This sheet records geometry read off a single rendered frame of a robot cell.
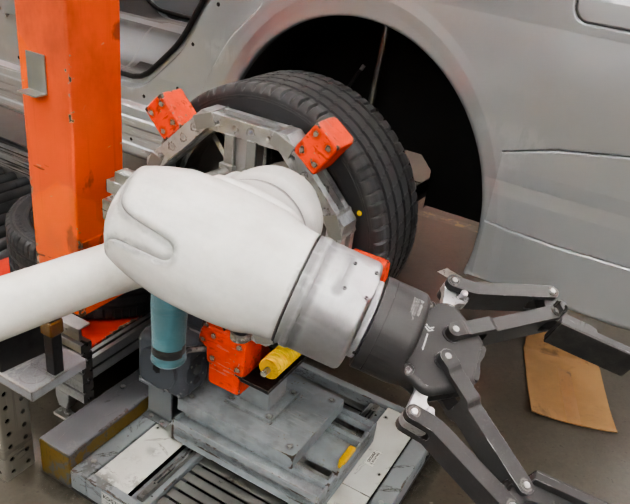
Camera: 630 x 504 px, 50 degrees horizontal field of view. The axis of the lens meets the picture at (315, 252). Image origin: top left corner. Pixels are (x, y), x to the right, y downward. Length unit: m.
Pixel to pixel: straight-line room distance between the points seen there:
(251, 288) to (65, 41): 1.19
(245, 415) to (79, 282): 1.38
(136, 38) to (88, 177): 1.64
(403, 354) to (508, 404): 2.16
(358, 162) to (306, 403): 0.87
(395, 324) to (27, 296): 0.35
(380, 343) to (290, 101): 1.07
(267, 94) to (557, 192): 0.70
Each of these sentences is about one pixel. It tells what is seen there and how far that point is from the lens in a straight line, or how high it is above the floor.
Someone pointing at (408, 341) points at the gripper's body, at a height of 1.30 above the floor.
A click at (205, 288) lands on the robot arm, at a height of 1.32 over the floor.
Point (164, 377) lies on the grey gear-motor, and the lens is 2.02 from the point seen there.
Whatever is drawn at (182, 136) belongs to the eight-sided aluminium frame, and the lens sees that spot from 1.61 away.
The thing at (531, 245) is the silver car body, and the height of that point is 0.88.
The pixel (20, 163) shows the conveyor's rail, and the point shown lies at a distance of 3.41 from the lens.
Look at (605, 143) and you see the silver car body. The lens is 1.62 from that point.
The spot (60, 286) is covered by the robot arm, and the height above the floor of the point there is 1.22.
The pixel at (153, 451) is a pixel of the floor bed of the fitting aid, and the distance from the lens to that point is 2.13.
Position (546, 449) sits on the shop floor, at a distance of 2.52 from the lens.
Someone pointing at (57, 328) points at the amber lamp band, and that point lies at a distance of 1.73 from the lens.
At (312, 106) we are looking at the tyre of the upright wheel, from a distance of 1.51.
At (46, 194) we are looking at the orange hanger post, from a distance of 1.80.
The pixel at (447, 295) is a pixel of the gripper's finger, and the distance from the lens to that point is 0.56.
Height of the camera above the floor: 1.57
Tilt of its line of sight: 28 degrees down
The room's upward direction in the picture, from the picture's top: 7 degrees clockwise
